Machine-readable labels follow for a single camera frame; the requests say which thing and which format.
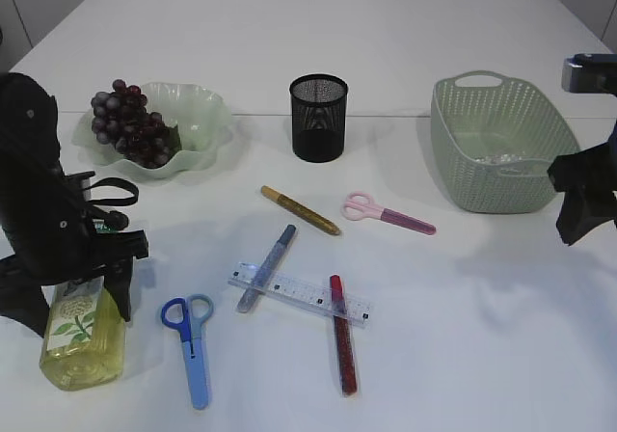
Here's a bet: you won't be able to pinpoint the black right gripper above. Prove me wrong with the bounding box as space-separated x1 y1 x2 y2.
547 142 616 246

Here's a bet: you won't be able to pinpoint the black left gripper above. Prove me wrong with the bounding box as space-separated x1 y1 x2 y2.
1 72 148 338

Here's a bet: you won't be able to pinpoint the yellow tea bottle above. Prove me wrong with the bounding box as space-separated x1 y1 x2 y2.
39 217 127 393

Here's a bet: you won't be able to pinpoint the clear plastic sheet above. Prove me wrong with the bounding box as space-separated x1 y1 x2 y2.
474 153 523 165

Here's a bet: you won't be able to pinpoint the blue scissors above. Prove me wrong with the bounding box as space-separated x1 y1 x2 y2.
160 294 214 410

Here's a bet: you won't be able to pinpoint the purple artificial grape bunch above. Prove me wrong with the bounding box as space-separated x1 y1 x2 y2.
91 79 181 170

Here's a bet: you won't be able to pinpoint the pink scissors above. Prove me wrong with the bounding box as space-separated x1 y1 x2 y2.
341 191 437 235

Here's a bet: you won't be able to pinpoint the green woven plastic basket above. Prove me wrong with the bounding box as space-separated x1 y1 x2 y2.
430 70 580 214

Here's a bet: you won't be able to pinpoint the blue-grey glitter pen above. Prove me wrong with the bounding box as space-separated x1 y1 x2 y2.
236 224 296 313

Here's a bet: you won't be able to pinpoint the clear plastic ruler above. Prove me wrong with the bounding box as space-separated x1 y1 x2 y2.
228 262 371 327

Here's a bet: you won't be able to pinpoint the gold glitter pen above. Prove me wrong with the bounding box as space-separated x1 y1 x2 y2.
260 185 341 236

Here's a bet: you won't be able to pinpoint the red glitter pen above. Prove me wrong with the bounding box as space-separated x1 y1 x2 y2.
330 275 358 396

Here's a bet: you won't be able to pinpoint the black mesh pen holder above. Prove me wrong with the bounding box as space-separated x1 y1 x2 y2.
289 73 348 163

